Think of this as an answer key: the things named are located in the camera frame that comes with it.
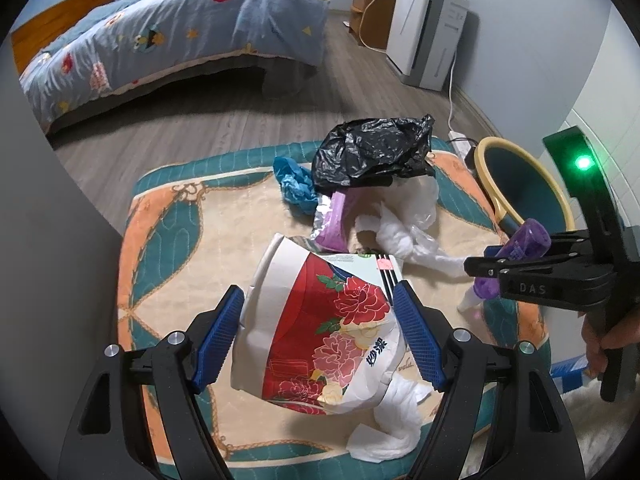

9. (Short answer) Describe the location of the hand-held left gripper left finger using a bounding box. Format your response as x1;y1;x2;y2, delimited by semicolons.
57;285;246;480

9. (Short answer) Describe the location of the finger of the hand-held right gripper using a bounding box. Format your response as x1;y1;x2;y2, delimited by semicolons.
484;230;601;263
464;254;608;307

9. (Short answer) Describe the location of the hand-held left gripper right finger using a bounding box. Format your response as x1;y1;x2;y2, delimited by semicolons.
392;280;586;480

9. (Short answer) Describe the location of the purple plastic bottle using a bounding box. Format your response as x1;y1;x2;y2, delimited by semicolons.
459;219;552;320

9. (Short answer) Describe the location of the yellow-rimmed teal bin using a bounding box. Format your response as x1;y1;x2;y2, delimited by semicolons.
472;136;575;241

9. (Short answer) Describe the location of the floral red white package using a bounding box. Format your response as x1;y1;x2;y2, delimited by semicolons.
230;232;406;416

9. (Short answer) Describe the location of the person's right hand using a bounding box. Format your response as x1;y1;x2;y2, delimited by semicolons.
581;309;640;377

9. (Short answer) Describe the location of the white crumpled tissue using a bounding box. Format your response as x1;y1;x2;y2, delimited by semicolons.
347;360;440;463
356;204;467;277

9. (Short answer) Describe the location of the teal orange patterned mat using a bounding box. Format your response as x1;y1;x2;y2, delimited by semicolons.
117;137;553;466

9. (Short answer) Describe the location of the blue yellow box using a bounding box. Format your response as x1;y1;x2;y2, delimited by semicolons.
550;354;601;392

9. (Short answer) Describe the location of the purple plastic packet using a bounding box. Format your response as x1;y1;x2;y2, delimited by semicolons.
320;192;362;253

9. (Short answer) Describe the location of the white power strip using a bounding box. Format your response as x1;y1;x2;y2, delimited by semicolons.
448;130;482;159

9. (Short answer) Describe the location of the white fluffy rug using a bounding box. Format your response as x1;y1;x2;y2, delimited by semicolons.
459;375;640;480

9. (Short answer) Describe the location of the blue crumpled plastic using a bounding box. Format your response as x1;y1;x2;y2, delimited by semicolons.
273;156;319;217

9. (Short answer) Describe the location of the black plastic bag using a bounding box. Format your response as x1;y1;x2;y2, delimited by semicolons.
312;114;435;194

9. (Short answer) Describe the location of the grey appliance cabinet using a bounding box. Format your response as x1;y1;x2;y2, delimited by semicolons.
409;0;471;92

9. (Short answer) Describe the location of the white air purifier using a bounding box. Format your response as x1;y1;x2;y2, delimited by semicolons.
386;0;434;76

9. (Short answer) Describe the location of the grey bed base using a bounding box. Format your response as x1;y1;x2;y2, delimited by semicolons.
46;51;321;135

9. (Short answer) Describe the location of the wooden nightstand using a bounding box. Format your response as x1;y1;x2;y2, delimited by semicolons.
350;0;401;52

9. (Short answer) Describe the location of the bed with blue quilt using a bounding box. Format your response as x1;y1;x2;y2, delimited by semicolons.
20;0;331;131

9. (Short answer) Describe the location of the wooden headboard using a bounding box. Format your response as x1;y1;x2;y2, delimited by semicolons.
11;0;116;76

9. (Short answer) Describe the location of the white power strip cable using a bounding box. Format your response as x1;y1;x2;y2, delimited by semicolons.
446;52;459;133

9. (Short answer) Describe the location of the white adapter cable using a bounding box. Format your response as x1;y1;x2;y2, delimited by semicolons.
357;0;389;52

